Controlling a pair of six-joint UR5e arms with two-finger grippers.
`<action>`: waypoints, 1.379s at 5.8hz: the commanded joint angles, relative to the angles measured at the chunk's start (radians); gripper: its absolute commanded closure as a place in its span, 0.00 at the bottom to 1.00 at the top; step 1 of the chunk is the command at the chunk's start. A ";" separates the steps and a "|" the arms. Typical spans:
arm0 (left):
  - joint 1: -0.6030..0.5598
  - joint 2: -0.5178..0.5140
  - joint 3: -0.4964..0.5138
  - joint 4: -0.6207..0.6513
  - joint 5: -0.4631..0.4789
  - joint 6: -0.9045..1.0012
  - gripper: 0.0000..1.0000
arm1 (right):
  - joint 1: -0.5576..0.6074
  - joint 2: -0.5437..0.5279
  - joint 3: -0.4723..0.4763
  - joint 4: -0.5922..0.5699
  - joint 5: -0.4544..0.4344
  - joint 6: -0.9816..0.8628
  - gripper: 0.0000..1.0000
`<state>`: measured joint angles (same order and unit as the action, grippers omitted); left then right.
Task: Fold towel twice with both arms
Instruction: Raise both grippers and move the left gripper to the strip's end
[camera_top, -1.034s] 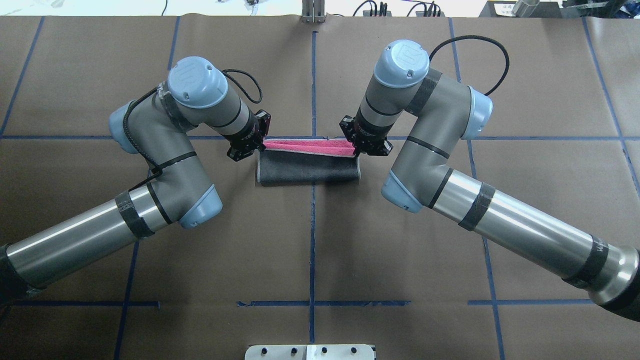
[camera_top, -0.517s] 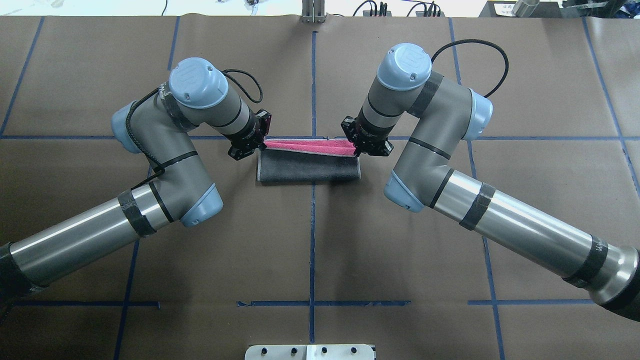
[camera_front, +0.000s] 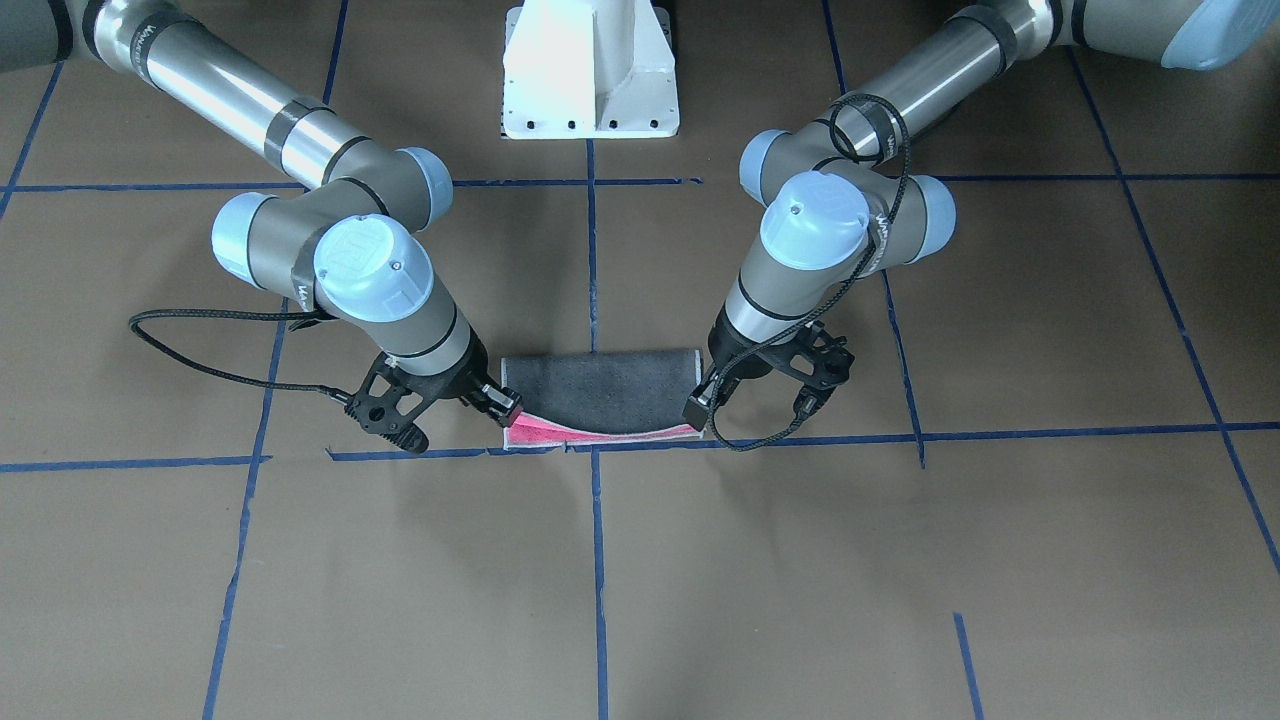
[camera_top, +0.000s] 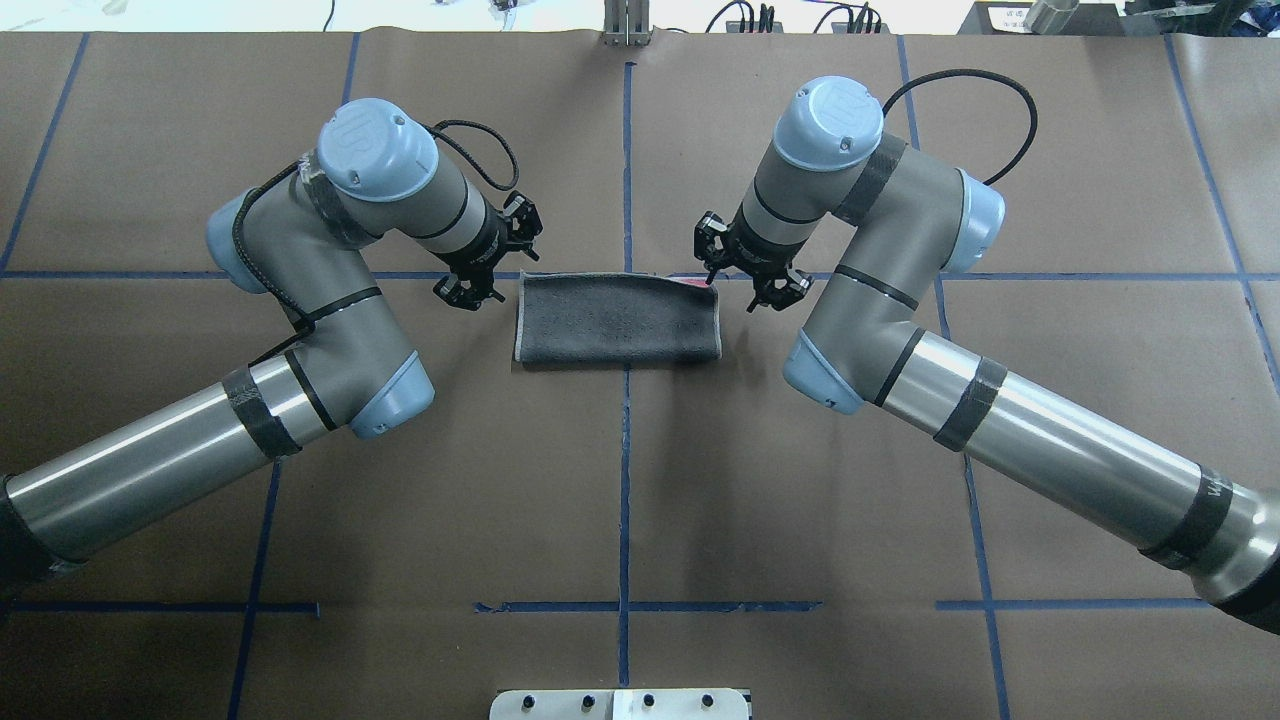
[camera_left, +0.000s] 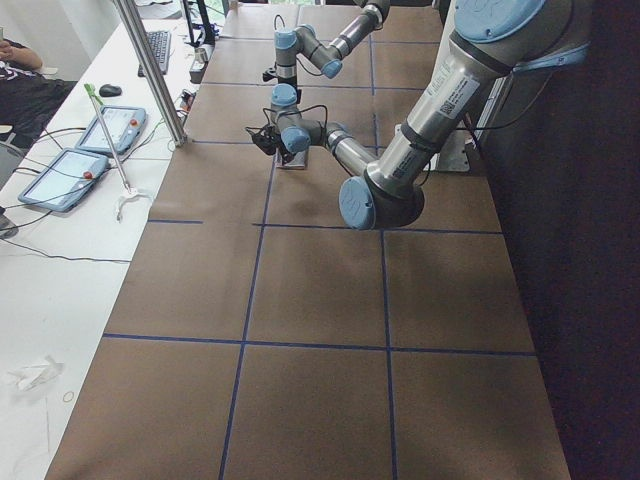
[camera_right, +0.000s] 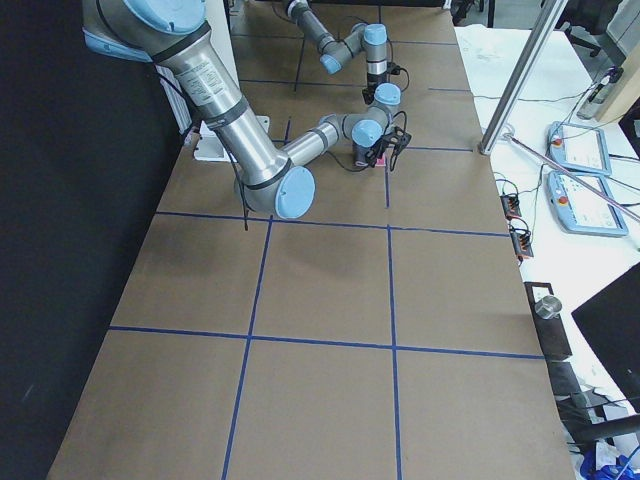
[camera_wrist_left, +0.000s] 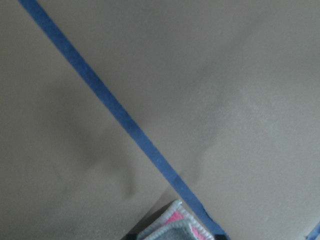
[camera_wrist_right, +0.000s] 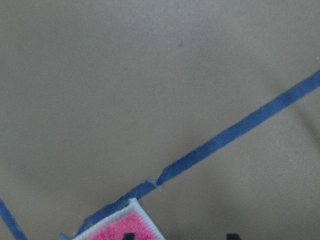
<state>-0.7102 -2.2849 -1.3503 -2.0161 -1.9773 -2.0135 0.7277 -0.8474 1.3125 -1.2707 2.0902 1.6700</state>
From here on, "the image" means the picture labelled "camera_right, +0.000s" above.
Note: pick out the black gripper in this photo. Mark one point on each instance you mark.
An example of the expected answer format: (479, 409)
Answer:
(359, 156)
(370, 88)

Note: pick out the pink towel with grey back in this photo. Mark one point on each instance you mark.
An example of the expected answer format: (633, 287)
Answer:
(381, 161)

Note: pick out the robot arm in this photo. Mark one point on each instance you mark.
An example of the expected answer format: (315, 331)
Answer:
(336, 53)
(270, 180)

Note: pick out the reacher grabber stick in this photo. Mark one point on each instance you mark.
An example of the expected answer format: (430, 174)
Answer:
(509, 137)

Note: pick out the left orange terminal block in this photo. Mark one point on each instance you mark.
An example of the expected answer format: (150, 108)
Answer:
(511, 206)

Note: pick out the orange terminal block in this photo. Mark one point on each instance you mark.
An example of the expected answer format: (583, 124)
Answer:
(521, 241)
(511, 206)

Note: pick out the right orange terminal block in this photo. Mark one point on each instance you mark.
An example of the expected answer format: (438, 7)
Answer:
(521, 241)

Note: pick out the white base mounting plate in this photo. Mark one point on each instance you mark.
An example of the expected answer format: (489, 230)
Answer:
(212, 145)

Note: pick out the far teach pendant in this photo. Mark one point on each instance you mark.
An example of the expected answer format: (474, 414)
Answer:
(579, 148)

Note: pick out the teach pendant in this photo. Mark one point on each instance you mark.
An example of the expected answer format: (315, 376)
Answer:
(579, 148)
(580, 211)

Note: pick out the near teach pendant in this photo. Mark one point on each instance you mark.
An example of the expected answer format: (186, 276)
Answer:
(580, 211)

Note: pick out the brown paper table cover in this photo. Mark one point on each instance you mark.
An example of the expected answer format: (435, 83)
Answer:
(386, 334)

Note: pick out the small metal cup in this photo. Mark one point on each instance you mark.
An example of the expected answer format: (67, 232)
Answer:
(548, 307)

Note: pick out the aluminium frame post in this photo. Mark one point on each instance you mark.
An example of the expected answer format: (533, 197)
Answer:
(533, 47)

